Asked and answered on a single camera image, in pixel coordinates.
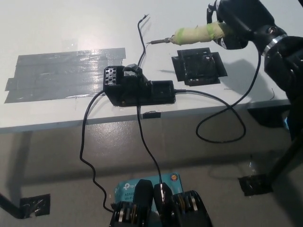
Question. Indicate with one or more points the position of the square black tape patch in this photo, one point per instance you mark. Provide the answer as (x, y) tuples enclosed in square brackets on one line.
[(198, 68)]

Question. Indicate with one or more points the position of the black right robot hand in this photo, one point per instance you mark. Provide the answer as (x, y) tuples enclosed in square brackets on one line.
[(236, 11)]

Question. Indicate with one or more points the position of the small black tape strip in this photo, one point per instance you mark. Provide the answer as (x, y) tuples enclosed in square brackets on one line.
[(151, 115)]

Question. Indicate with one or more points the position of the black table leg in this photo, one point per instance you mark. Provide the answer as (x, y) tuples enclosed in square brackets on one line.
[(286, 160), (9, 204)]

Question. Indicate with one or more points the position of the grey duct tape patch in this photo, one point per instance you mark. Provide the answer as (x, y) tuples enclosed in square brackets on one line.
[(59, 73)]

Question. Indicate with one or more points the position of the black robot torso blocks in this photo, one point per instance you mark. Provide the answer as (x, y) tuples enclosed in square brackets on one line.
[(144, 201)]

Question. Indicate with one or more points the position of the tape-wrapped soldering iron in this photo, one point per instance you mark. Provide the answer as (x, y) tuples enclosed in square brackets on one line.
[(194, 34)]

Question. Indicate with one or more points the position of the teal tp-link box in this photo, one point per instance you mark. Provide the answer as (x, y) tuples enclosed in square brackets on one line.
[(127, 188)]

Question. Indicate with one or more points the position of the dark object under table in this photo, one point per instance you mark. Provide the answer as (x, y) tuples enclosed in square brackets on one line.
[(265, 118)]

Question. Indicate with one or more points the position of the black soldering station base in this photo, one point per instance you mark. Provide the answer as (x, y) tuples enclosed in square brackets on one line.
[(137, 94)]

